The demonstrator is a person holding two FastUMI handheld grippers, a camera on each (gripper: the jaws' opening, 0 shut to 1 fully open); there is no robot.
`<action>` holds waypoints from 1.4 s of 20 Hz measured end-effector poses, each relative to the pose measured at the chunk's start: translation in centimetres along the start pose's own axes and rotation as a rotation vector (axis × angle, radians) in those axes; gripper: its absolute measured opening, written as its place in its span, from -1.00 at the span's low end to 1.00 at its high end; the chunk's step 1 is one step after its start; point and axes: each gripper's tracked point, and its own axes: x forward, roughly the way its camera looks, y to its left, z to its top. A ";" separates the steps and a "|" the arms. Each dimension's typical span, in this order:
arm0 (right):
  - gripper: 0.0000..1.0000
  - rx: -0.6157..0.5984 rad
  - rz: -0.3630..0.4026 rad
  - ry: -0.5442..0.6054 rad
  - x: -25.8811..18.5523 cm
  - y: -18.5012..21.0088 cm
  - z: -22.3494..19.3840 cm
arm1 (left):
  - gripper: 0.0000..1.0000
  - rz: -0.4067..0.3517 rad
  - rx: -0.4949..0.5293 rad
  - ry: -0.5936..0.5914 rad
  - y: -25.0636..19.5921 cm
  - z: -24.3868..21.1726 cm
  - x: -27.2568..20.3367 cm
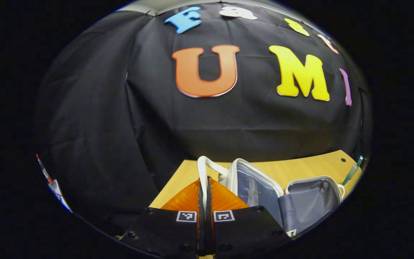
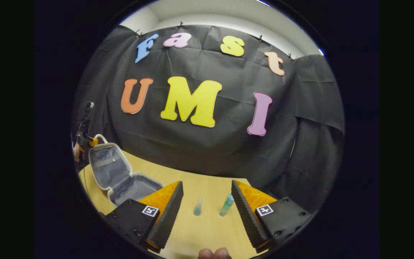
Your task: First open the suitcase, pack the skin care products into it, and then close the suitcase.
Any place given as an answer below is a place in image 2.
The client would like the white suitcase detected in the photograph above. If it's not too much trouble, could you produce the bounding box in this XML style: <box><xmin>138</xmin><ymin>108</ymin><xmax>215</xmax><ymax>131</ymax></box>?
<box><xmin>88</xmin><ymin>134</ymin><xmax>164</xmax><ymax>207</ymax></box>

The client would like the slim teal bottle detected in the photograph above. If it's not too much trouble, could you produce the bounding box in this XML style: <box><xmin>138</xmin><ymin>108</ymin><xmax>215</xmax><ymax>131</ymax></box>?
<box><xmin>219</xmin><ymin>194</ymin><xmax>235</xmax><ymax>217</ymax></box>

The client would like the black backdrop cloth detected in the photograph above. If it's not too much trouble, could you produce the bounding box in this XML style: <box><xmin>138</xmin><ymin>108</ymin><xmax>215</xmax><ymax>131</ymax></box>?
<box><xmin>71</xmin><ymin>23</ymin><xmax>345</xmax><ymax>213</ymax></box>

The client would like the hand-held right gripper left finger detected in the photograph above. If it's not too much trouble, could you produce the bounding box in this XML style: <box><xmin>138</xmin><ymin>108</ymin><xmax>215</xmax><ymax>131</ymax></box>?
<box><xmin>105</xmin><ymin>181</ymin><xmax>184</xmax><ymax>254</ymax></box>

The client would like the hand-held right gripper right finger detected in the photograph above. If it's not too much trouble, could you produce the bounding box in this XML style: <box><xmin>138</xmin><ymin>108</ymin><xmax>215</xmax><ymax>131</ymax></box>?
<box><xmin>231</xmin><ymin>180</ymin><xmax>313</xmax><ymax>253</ymax></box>

